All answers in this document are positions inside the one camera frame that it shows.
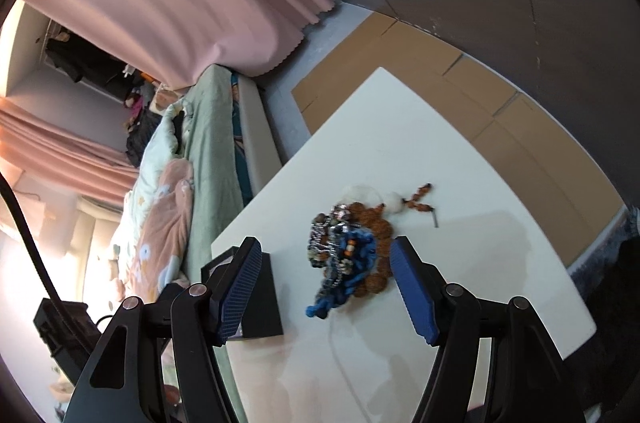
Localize black jewelry box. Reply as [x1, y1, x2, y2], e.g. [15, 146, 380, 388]
[200, 247, 284, 338]

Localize brown bead bracelet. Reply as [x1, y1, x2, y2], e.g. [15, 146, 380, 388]
[345, 183, 440, 296]

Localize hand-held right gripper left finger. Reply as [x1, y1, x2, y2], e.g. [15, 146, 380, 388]
[62, 237, 263, 423]

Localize hanging dark clothes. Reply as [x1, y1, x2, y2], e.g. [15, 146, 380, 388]
[45, 30, 131, 104]

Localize dark bead chain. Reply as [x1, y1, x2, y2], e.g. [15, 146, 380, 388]
[307, 203, 361, 284]

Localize flat cardboard sheet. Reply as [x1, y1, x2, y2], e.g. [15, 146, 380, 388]
[291, 12, 628, 269]

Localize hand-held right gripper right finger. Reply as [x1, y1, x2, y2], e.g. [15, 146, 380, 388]
[390, 235, 586, 423]

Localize white lotus pendant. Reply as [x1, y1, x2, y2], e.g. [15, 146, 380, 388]
[382, 192, 407, 214]

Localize pile of dark clothes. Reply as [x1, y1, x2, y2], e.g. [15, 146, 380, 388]
[125, 108, 161, 166]

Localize plush toys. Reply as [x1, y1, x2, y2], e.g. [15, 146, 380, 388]
[122, 86, 151, 124]

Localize white organza pouch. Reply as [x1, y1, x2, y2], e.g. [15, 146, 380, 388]
[342, 186, 383, 206]

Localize black cable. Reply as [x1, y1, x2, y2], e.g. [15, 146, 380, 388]
[0, 173, 68, 309]

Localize narrow pink curtain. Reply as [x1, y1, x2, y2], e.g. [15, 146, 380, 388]
[0, 96, 143, 206]

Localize bed with green sheet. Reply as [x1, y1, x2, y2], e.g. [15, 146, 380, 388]
[112, 66, 283, 423]

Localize pink duck print blanket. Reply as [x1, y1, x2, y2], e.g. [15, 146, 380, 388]
[117, 158, 196, 304]

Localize pale green quilt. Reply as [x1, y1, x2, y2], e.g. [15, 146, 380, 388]
[107, 98, 196, 299]

